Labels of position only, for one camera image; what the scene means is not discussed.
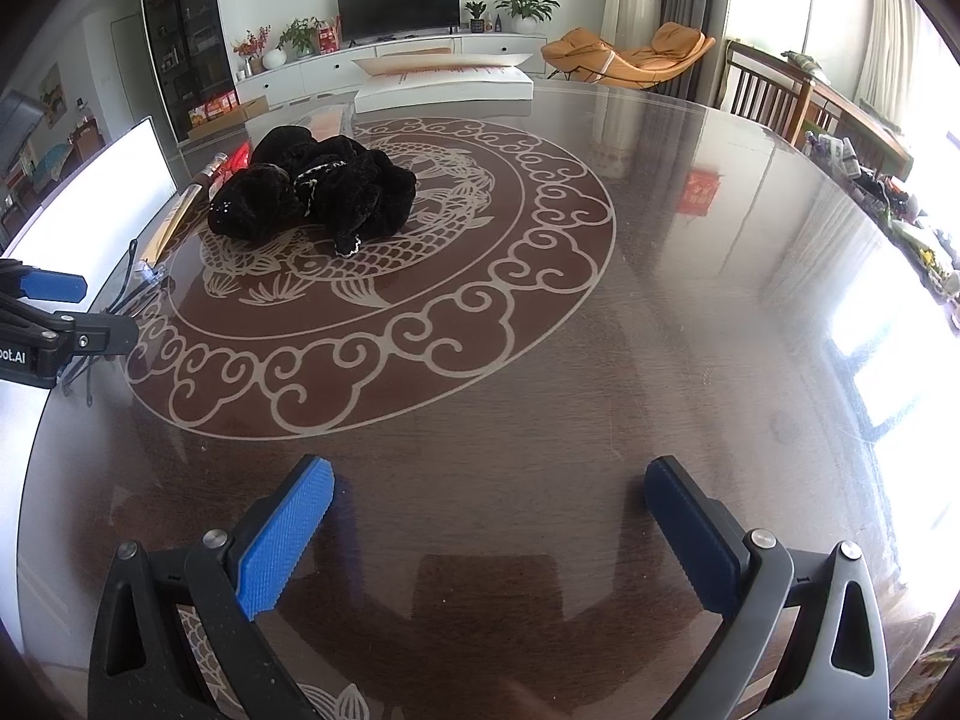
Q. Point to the white television cabinet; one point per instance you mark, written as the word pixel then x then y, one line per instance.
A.
pixel 300 75

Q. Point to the brown cardboard box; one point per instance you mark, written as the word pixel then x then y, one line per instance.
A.
pixel 255 106

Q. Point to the dark wooden chair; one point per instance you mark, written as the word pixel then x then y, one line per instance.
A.
pixel 757 90

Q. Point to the flat white cardboard box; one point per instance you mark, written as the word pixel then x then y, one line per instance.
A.
pixel 442 86

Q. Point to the red packet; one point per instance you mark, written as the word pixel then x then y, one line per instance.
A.
pixel 238 157

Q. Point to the bushy potted plant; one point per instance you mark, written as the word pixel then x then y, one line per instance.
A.
pixel 300 36

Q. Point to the orange lounge chair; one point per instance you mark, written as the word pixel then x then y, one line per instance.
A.
pixel 664 52

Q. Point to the large potted plant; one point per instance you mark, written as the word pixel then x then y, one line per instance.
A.
pixel 526 7

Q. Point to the small potted plant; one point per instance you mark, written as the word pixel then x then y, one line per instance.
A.
pixel 475 15

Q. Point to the clutter of small items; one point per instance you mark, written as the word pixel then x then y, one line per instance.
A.
pixel 900 210

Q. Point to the wooden sideboard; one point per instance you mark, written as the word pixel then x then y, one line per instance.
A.
pixel 855 116

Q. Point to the black glass cabinet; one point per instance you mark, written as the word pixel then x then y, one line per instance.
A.
pixel 187 22

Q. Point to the red gift box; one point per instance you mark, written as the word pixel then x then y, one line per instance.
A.
pixel 328 39

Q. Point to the black fuzzy cloth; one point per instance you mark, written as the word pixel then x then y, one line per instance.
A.
pixel 315 187

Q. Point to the white curtain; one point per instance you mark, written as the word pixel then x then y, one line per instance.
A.
pixel 889 37

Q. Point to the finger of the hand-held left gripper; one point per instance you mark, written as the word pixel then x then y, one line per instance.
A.
pixel 105 334
pixel 52 287

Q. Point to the red snack boxes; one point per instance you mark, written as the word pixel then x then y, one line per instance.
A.
pixel 214 106

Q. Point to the black television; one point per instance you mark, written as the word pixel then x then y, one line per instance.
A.
pixel 397 4

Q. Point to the framed wall picture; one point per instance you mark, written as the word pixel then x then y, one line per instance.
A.
pixel 51 94

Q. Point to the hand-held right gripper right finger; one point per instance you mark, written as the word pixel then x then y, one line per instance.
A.
pixel 697 540

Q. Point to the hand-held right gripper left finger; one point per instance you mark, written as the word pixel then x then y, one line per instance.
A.
pixel 289 532

